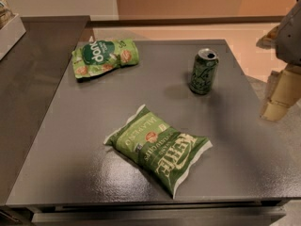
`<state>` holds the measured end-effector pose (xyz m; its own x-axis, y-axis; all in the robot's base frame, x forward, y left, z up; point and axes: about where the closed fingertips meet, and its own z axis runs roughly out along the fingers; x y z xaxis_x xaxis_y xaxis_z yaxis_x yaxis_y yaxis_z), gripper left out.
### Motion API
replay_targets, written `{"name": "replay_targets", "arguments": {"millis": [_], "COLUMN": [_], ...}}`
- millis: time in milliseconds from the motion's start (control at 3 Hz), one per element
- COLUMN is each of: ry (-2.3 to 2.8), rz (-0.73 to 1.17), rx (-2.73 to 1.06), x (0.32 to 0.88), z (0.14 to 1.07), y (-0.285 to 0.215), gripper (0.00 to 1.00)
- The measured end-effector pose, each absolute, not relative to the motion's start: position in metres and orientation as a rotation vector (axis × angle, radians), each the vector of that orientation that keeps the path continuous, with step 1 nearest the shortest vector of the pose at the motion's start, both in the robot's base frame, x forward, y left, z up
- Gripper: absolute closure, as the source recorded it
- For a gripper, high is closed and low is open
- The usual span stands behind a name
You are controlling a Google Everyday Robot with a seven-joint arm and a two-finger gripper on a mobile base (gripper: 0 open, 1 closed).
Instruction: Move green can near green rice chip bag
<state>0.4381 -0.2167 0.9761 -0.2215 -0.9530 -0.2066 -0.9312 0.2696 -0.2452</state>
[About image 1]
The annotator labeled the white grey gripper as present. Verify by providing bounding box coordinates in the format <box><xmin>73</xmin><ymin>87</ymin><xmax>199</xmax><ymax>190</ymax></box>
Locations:
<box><xmin>256</xmin><ymin>0</ymin><xmax>301</xmax><ymax>121</ymax></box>

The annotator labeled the green soda can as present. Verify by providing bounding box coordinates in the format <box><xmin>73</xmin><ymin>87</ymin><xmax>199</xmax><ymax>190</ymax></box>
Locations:
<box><xmin>189</xmin><ymin>48</ymin><xmax>219</xmax><ymax>95</ymax></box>

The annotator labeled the green jalapeno kettle chip bag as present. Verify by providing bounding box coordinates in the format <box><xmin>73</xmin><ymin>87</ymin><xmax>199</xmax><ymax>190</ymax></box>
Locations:
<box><xmin>103</xmin><ymin>105</ymin><xmax>213</xmax><ymax>198</ymax></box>

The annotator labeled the green rice chip bag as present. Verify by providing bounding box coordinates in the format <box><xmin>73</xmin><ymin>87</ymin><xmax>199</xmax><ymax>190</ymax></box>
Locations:
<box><xmin>71</xmin><ymin>39</ymin><xmax>139</xmax><ymax>79</ymax></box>

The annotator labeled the white box at left edge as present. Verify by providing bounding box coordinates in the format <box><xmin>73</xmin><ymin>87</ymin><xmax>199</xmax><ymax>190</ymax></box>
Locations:
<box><xmin>0</xmin><ymin>0</ymin><xmax>26</xmax><ymax>60</ymax></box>

